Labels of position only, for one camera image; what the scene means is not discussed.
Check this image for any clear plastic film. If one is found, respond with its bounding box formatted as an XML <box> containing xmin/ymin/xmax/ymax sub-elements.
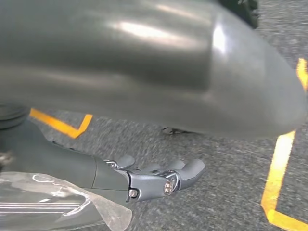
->
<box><xmin>0</xmin><ymin>172</ymin><xmax>132</xmax><ymax>231</ymax></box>

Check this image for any yellow floor tape square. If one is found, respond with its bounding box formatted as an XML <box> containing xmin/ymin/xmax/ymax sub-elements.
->
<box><xmin>260</xmin><ymin>57</ymin><xmax>308</xmax><ymax>231</ymax></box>

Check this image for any yellow floor tape strip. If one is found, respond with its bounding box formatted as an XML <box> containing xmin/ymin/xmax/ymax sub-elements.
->
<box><xmin>29</xmin><ymin>107</ymin><xmax>94</xmax><ymax>140</ymax></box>

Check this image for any grey robot body shell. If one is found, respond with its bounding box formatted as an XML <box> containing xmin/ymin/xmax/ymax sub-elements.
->
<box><xmin>0</xmin><ymin>0</ymin><xmax>308</xmax><ymax>141</ymax></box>

